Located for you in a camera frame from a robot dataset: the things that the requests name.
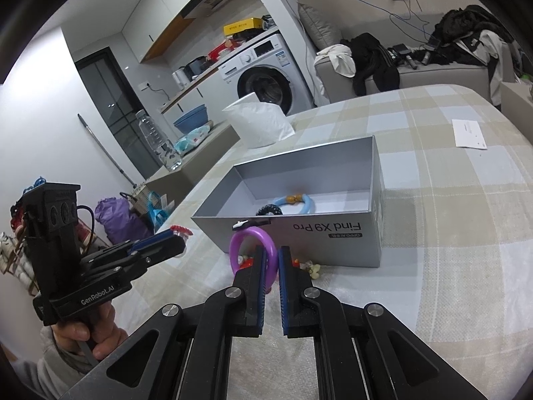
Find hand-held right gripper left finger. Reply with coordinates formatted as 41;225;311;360
58;245;269;400

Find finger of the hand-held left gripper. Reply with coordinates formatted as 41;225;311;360
81;227;184;262
81;239;186;282

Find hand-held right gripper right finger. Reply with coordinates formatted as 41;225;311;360
278;246;488;400

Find purple bracelet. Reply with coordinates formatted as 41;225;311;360
228;225;279;290

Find grey cardboard box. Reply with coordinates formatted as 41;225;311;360
191;135;386;268

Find light blue bracelet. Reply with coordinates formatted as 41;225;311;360
272;193;315;216

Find person's left forearm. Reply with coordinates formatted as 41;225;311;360
8;325;101;400

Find person's left hand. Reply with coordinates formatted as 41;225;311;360
52;300;130;363

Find blue bag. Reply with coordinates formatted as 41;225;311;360
147;191;168;234

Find wicker basket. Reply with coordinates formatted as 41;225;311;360
129;182;153;217

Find small clear plastic trinket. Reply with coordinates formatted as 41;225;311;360
291;258;323;280

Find purple bag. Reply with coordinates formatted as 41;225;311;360
95;198;144;247

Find clear water bottle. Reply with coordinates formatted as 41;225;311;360
135;109;183;171

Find wet wipes pack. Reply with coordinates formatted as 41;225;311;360
174;123;214;155

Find blue basin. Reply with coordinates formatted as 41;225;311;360
173;104;209;133

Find white tissue roll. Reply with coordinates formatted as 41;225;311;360
222;92;295;148

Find dark glass door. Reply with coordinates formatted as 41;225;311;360
74;47;161;180

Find checked tablecloth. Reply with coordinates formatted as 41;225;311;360
71;84;533;400

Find black rice cooker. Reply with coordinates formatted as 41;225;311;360
183;56;207;80

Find red basket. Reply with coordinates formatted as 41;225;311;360
207;44;234;61

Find white washing machine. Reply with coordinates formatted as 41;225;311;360
219;33;314;116

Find yellow box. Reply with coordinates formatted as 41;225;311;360
223;17;265;36

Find white cloth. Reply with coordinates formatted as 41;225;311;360
315;44;358;78

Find white card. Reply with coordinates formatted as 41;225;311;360
452;119;488;150

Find black clothes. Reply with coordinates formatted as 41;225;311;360
340;33;401;96

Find grey pillow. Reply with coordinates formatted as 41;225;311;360
297;3;344;53

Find grey sofa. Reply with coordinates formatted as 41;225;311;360
313;42;525;107

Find black grey jacket pile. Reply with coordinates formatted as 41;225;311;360
429;5;523;105

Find mop handle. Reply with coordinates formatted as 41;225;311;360
77;113;136;188

